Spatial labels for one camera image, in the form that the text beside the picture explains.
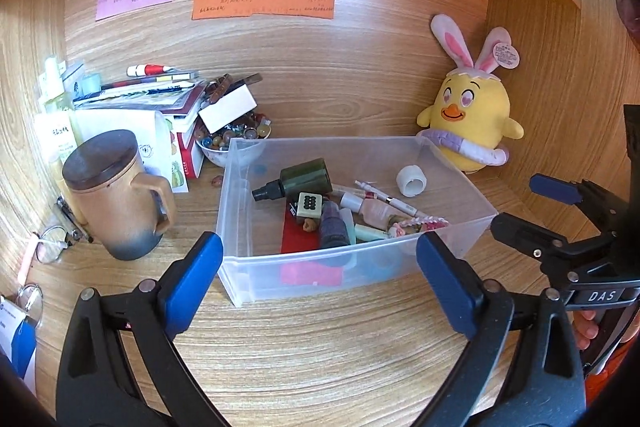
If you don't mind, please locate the person's right hand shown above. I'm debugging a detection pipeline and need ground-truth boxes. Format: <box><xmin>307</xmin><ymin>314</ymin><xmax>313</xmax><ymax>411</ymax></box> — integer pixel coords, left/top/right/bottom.
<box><xmin>573</xmin><ymin>310</ymin><xmax>599</xmax><ymax>351</ymax></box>

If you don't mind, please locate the brown ceramic lidded mug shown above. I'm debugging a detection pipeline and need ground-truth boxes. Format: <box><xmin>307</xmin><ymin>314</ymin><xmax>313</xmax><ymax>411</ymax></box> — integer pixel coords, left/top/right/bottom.
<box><xmin>62</xmin><ymin>129</ymin><xmax>177</xmax><ymax>261</ymax></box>

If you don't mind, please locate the dark green spray bottle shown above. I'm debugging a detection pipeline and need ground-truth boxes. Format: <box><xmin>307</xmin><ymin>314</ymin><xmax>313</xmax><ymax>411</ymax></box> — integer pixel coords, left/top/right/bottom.
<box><xmin>252</xmin><ymin>158</ymin><xmax>333</xmax><ymax>202</ymax></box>

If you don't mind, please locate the pink white cosmetic tube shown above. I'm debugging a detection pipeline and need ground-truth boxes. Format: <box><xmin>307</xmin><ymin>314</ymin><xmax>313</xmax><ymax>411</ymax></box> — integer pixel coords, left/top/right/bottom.
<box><xmin>340</xmin><ymin>193</ymin><xmax>408</xmax><ymax>230</ymax></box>

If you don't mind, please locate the green small card box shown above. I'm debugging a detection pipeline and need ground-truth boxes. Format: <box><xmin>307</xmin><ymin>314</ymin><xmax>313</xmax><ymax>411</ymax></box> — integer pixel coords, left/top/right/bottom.
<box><xmin>296</xmin><ymin>192</ymin><xmax>323</xmax><ymax>220</ymax></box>

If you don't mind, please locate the white tape roll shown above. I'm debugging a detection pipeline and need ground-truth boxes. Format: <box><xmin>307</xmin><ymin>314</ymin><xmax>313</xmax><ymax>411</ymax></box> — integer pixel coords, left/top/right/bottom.
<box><xmin>396</xmin><ymin>165</ymin><xmax>427</xmax><ymax>197</ymax></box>

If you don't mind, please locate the stack of books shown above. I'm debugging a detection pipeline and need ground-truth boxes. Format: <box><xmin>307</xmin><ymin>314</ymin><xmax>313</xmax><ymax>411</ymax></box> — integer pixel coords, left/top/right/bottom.
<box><xmin>73</xmin><ymin>72</ymin><xmax>206</xmax><ymax>192</ymax></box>

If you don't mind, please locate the pink white braided cord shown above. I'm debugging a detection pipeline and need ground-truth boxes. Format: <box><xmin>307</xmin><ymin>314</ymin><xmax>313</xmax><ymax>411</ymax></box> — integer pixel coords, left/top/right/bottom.
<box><xmin>387</xmin><ymin>215</ymin><xmax>450</xmax><ymax>238</ymax></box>

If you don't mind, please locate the bowl of beads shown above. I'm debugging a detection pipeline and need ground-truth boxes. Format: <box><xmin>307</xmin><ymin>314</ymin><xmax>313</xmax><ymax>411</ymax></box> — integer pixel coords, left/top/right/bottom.
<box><xmin>196</xmin><ymin>110</ymin><xmax>272</xmax><ymax>167</ymax></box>

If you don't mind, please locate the white blue badge card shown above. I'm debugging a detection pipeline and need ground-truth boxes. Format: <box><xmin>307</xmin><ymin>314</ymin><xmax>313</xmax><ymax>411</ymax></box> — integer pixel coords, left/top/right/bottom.
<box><xmin>0</xmin><ymin>297</ymin><xmax>37</xmax><ymax>395</ymax></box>

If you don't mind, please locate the red white marker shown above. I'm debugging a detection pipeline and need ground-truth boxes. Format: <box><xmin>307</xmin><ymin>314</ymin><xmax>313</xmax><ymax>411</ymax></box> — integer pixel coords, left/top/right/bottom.
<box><xmin>126</xmin><ymin>64</ymin><xmax>172</xmax><ymax>78</ymax></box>

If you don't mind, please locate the blue tape roll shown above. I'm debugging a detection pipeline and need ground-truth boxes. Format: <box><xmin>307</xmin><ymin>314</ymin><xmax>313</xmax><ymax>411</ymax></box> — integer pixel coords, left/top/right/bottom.
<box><xmin>357</xmin><ymin>253</ymin><xmax>401</xmax><ymax>282</ymax></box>

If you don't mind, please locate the pale green cream tube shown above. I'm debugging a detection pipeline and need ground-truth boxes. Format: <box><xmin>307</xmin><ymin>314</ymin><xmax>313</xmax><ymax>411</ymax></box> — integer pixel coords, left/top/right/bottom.
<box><xmin>338</xmin><ymin>208</ymin><xmax>388</xmax><ymax>245</ymax></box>

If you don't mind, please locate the black purple mascara tube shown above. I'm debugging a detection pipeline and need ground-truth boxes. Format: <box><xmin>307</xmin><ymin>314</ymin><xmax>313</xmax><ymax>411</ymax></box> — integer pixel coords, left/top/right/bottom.
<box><xmin>319</xmin><ymin>199</ymin><xmax>350</xmax><ymax>249</ymax></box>

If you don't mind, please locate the yellow spray bottle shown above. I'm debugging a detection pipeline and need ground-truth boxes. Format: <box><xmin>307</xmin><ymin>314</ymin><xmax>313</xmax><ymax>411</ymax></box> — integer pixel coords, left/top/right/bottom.
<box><xmin>36</xmin><ymin>56</ymin><xmax>86</xmax><ymax>223</ymax></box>

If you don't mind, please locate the white small box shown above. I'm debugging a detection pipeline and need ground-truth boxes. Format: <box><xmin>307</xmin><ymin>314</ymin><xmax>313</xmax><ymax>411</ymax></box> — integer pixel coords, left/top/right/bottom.
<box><xmin>198</xmin><ymin>84</ymin><xmax>257</xmax><ymax>133</ymax></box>

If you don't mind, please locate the white carton box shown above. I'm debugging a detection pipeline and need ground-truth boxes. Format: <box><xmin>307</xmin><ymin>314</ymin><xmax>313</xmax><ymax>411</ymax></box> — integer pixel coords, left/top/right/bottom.
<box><xmin>37</xmin><ymin>108</ymin><xmax>190</xmax><ymax>194</ymax></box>

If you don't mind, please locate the red envelope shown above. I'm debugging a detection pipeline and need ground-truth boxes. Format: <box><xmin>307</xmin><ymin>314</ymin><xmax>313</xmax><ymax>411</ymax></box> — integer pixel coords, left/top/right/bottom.
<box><xmin>280</xmin><ymin>202</ymin><xmax>320</xmax><ymax>254</ymax></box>

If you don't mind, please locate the clear plastic storage bin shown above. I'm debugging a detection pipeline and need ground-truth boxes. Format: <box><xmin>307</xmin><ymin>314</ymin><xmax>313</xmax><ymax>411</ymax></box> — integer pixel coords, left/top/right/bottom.
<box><xmin>217</xmin><ymin>136</ymin><xmax>497</xmax><ymax>307</ymax></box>

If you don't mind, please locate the yellow chick plush toy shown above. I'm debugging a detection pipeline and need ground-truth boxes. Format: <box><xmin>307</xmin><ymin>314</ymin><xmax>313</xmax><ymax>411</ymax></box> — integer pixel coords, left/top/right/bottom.
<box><xmin>416</xmin><ymin>14</ymin><xmax>524</xmax><ymax>173</ymax></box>

